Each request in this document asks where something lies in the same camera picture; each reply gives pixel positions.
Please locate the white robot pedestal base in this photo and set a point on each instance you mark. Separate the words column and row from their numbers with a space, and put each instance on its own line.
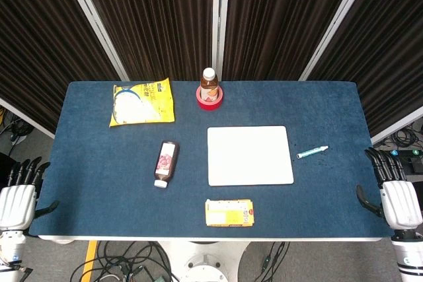
column 205, row 259

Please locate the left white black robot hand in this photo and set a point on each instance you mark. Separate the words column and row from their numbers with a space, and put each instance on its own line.
column 16, row 202

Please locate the dark ribbed partition panel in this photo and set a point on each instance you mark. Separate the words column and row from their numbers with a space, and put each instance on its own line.
column 390, row 64
column 281, row 21
column 39, row 47
column 158, row 21

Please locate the yellow snack bag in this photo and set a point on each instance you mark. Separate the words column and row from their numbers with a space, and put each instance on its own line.
column 142, row 107

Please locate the yellow floor tape strip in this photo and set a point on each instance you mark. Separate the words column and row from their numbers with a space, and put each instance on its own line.
column 88, row 262

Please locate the dark sauce bottle pink label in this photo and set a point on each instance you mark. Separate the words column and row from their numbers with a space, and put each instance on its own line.
column 166, row 163

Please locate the black power strip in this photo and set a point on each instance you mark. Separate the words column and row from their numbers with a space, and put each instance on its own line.
column 408, row 152

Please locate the brown tea bottle white cap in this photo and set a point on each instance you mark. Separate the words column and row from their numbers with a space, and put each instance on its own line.
column 209, row 85

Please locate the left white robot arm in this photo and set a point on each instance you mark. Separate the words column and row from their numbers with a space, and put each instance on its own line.
column 11, row 252

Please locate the teal white marker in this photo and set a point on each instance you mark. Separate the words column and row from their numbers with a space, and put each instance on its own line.
column 309, row 152

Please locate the blue felt table mat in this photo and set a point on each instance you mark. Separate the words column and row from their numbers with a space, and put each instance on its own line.
column 99, row 169

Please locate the red tape roll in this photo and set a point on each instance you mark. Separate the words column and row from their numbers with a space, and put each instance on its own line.
column 206, row 105

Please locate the yellow cardboard box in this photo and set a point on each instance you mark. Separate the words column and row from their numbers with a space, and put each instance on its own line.
column 231, row 214

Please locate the white rectangular board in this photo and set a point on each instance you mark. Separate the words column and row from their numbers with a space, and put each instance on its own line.
column 249, row 156

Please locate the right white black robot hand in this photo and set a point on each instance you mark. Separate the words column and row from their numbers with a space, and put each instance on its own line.
column 401, row 202

